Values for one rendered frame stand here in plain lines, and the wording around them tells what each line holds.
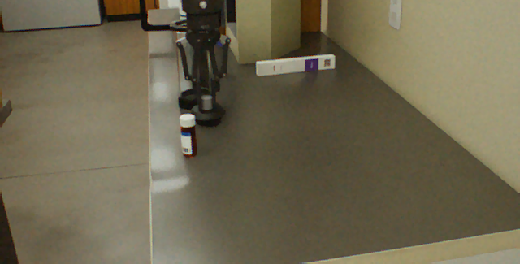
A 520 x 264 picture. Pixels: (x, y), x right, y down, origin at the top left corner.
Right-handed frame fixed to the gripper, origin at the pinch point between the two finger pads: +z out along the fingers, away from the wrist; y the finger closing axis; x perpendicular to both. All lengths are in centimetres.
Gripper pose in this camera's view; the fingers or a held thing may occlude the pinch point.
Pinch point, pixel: (205, 93)
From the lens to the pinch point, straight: 132.6
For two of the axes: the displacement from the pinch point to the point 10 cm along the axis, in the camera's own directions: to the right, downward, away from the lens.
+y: 9.8, -0.9, 1.8
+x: -2.0, -3.8, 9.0
